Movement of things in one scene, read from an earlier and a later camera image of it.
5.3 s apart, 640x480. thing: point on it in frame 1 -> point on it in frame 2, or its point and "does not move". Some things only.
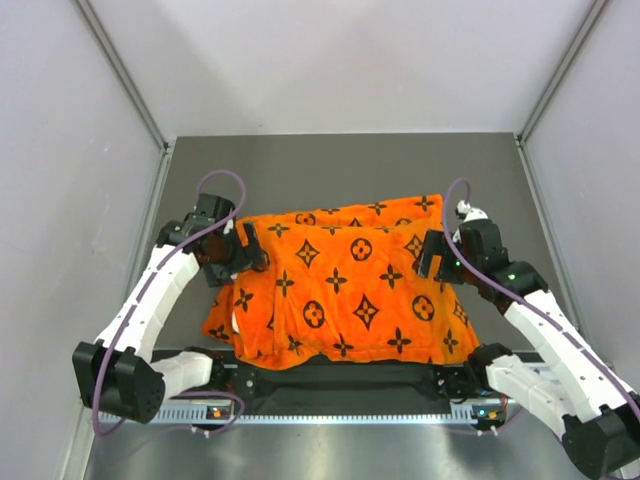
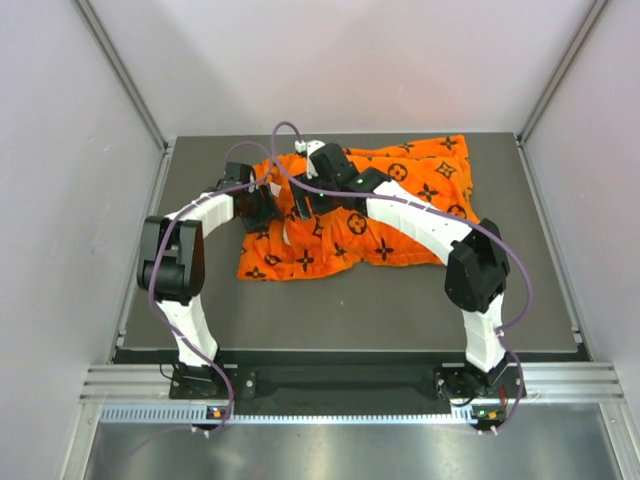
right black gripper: (435, 243) -> (302, 207)
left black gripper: (247, 257) -> (268, 209)
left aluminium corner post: (126, 76) does not move
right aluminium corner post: (598, 12) does not move
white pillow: (235, 324) -> (285, 232)
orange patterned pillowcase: (341, 283) -> (434, 173)
